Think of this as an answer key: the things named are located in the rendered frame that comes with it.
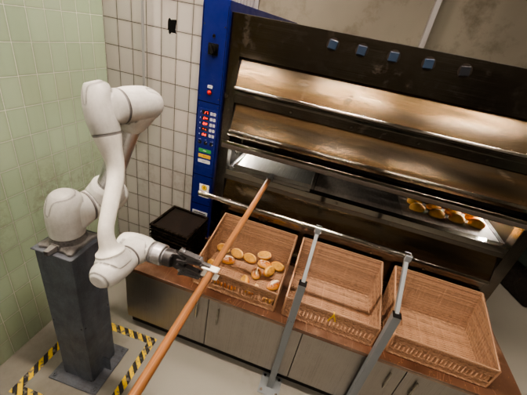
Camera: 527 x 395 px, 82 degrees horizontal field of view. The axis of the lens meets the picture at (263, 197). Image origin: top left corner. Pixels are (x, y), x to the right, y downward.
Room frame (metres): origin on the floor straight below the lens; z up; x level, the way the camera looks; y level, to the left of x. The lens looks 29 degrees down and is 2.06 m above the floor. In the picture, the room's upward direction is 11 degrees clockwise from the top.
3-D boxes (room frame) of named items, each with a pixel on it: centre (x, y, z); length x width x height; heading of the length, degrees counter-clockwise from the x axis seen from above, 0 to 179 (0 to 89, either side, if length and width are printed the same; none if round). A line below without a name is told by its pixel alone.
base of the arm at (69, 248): (1.09, 0.89, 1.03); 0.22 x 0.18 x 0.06; 171
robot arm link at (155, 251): (0.95, 0.38, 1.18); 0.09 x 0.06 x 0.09; 169
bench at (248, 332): (1.46, -0.43, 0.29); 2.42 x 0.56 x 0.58; 79
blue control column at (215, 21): (2.83, 0.26, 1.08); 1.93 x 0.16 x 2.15; 169
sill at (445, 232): (1.75, -0.60, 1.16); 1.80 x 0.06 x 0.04; 79
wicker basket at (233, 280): (1.57, 0.03, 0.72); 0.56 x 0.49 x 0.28; 79
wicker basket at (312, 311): (1.46, -0.55, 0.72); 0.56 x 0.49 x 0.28; 79
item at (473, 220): (2.05, -1.25, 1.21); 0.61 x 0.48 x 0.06; 169
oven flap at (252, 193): (1.73, -0.59, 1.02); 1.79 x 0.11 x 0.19; 79
